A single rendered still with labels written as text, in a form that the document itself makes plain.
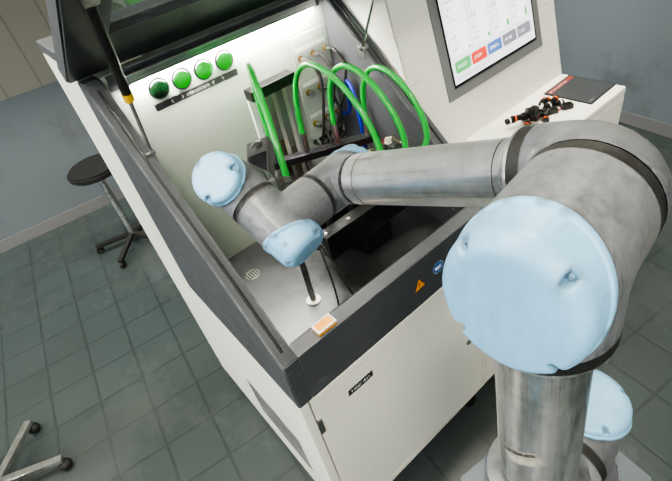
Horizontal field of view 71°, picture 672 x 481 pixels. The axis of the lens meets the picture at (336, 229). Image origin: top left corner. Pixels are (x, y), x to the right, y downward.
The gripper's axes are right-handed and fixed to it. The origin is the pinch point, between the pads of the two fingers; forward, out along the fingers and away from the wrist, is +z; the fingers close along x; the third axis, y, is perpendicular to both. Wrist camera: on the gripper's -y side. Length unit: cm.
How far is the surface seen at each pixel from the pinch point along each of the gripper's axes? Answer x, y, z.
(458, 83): 44, -25, 46
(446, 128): 36, -15, 48
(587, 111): 78, -8, 64
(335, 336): -3.6, 30.4, 9.7
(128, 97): -18.6, -23.3, -20.2
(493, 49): 58, -34, 54
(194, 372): -102, 34, 106
